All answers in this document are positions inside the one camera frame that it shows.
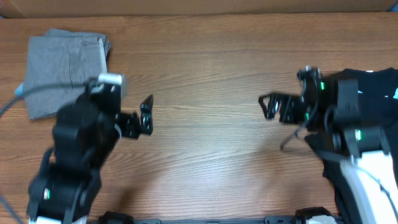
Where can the black garment under pile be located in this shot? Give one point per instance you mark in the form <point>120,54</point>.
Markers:
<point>357,142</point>

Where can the folded grey trousers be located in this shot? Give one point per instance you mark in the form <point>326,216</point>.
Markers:
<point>61,56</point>

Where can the light blue folded cloth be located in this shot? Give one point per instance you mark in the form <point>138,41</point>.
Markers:
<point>19,91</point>

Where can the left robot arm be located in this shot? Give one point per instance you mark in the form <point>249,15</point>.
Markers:
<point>85,133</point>

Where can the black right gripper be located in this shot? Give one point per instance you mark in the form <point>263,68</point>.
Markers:
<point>290,100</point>

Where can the light blue printed t-shirt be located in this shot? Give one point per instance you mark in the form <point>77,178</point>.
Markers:
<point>381,83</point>

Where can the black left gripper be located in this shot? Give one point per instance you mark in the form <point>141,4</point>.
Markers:
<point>133,128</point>

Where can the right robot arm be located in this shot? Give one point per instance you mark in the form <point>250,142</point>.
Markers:
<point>310,79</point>

